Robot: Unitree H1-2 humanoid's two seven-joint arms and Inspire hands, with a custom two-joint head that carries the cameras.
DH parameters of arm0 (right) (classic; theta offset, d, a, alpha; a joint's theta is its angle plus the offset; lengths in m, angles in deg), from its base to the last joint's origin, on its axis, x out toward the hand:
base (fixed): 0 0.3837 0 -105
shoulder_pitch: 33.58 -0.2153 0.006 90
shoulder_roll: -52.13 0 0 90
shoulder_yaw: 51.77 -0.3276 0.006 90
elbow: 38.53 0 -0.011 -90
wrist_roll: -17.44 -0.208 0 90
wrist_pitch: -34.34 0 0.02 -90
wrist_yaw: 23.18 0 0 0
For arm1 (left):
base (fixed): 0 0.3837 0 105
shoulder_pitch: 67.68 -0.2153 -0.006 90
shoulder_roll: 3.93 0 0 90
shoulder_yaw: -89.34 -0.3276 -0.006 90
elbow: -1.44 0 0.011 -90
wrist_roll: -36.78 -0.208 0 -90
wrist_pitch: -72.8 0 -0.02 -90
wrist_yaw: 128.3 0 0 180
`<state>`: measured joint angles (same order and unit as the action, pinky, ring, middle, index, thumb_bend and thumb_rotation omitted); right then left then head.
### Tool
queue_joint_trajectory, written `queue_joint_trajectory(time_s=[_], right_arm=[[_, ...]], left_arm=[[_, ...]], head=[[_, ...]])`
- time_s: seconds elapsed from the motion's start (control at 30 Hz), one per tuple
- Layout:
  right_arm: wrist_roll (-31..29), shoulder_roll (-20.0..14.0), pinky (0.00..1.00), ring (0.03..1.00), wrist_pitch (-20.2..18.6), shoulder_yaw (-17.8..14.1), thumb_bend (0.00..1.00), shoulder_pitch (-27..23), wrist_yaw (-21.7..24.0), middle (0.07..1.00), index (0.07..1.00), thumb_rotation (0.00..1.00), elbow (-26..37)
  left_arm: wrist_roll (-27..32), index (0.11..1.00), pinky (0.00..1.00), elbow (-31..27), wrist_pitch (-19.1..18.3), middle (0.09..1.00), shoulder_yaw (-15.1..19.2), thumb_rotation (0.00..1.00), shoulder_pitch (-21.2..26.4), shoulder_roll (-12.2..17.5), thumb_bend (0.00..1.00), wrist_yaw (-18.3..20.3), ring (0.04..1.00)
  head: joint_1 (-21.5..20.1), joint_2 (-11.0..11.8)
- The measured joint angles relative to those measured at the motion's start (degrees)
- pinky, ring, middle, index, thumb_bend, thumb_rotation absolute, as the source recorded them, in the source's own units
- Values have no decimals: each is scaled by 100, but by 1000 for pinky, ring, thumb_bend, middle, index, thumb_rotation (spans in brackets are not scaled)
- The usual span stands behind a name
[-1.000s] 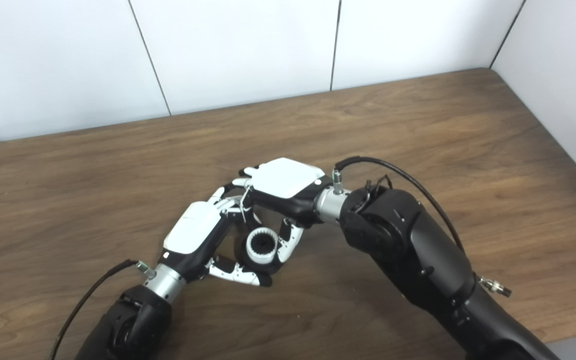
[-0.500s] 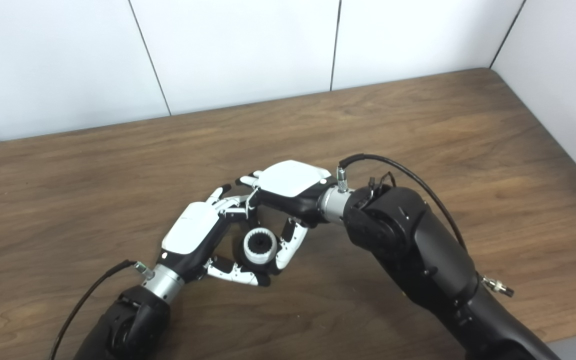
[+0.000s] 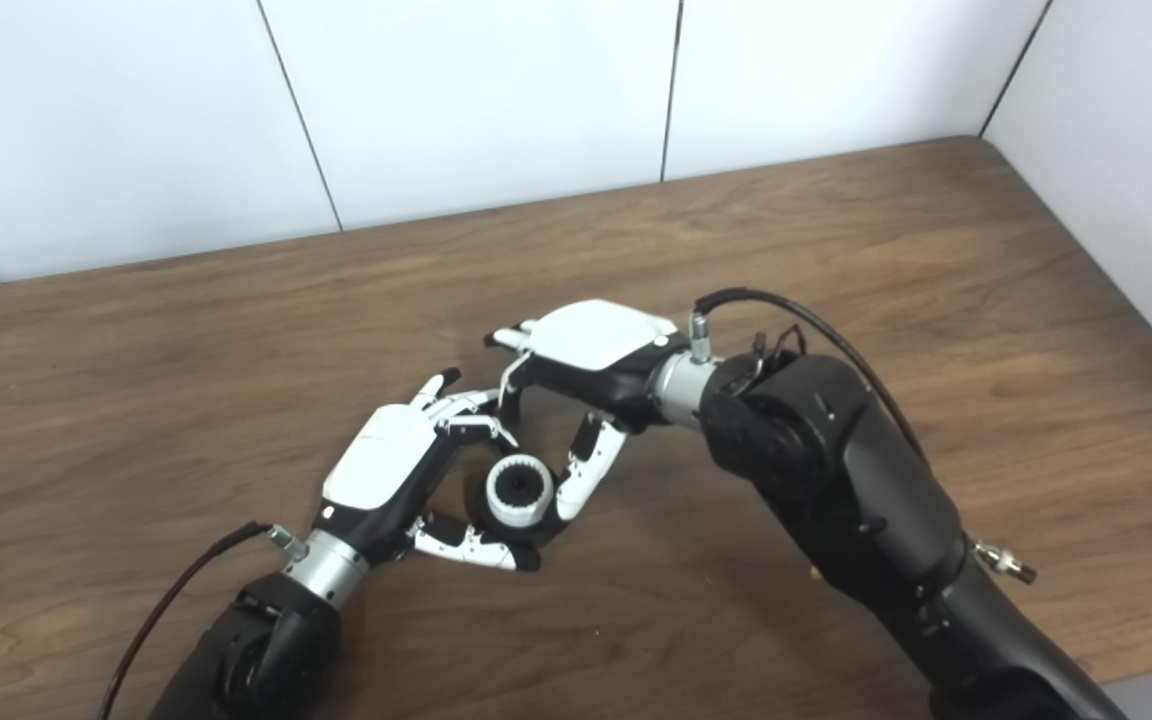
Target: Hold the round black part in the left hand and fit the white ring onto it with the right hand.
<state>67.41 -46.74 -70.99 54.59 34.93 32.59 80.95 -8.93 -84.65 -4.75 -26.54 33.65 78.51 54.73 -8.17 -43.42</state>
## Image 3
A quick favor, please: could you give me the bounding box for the white and black left hand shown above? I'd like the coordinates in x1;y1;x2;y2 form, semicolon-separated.
281;368;542;611

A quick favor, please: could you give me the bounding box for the white and black right hand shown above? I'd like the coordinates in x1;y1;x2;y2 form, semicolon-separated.
483;299;722;523

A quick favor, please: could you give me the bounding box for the white plastic ring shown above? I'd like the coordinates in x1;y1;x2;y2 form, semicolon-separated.
485;454;553;528

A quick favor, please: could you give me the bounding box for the round black plastic part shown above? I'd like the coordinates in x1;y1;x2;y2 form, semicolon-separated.
466;468;569;551

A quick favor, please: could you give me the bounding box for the thin black wire loop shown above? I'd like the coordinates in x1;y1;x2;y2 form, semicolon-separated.
748;325;809;373

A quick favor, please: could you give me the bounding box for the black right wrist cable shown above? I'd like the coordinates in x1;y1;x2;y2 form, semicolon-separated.
693;288;927;463

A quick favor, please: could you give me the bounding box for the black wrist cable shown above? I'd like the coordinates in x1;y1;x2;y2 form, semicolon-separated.
693;288;927;463
96;520;299;720

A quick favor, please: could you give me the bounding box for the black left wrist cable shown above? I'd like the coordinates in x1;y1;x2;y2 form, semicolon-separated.
96;520;299;720

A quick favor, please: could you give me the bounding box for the silver metal cable connector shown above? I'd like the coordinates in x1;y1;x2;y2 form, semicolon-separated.
973;540;1038;585

